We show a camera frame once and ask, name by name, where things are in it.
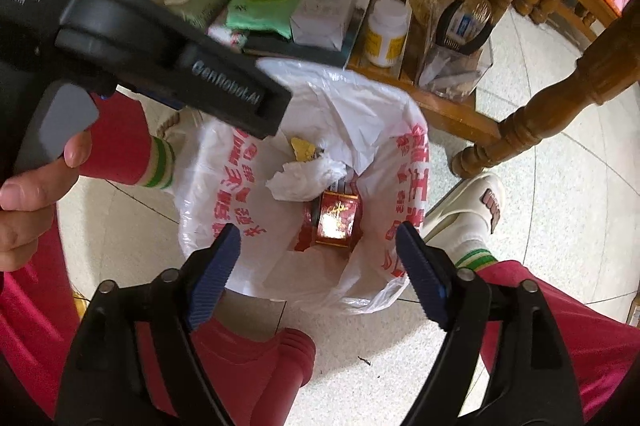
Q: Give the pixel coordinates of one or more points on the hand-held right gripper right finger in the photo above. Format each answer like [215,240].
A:
[420,278]

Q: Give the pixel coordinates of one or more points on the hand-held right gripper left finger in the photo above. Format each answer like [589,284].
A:
[215,278]

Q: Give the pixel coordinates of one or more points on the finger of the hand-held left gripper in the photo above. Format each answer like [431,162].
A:
[155,100]
[235,91]

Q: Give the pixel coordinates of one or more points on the yellow snack wrapper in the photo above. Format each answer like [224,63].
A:
[302,149]

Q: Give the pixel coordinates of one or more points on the white plastic bag red print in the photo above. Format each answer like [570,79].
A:
[215,186]

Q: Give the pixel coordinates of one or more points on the red cigarette pack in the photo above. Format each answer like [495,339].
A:
[336,221]

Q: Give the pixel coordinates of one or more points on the white tissue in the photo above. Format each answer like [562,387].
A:
[305,178]

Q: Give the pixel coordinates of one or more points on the person's left hand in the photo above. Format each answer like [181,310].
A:
[25,216]

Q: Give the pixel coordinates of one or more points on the red white flat box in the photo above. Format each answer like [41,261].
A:
[227,37]

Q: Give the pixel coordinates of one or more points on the person's left leg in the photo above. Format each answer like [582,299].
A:
[120,146]

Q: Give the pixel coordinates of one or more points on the person's leg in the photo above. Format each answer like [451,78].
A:
[120,146]
[575,331]

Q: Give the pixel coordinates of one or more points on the dark book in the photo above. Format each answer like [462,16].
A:
[300,51]

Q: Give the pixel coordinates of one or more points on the red plastic stool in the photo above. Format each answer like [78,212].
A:
[250,366]

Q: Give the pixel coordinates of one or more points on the white pill bottle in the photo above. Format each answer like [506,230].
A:
[385,36]

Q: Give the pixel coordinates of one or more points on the person's right leg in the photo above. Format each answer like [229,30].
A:
[575,331]

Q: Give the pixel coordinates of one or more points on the clear plastic container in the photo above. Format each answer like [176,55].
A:
[450,74]

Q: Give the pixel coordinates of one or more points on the gold foil wrapper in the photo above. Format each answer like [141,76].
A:
[427,4]

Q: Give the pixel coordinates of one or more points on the white-topped wooden table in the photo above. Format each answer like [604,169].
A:
[550,106]

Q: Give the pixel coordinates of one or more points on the black tape roll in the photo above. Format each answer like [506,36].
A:
[445,36]

